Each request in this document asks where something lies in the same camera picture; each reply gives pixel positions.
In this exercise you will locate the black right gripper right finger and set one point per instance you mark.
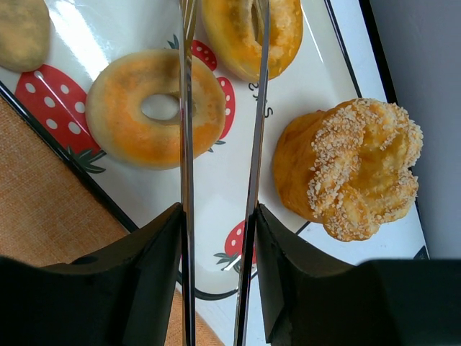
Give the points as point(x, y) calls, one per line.
point(311, 298)

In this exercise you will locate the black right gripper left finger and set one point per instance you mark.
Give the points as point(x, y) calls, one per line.
point(118, 295)

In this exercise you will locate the ring donut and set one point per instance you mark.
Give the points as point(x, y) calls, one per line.
point(230, 27)
point(117, 123)

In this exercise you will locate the metal tongs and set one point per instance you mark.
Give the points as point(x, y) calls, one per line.
point(188, 10)

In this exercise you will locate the oval bread roll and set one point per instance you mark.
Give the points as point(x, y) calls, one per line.
point(25, 34)

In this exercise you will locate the orange placemat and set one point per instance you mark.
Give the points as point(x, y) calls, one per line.
point(49, 216)

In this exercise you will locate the sugar-topped round pastry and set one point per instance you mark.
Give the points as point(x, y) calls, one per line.
point(349, 168)

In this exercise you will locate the strawberry pattern tray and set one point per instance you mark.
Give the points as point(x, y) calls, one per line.
point(88, 35)

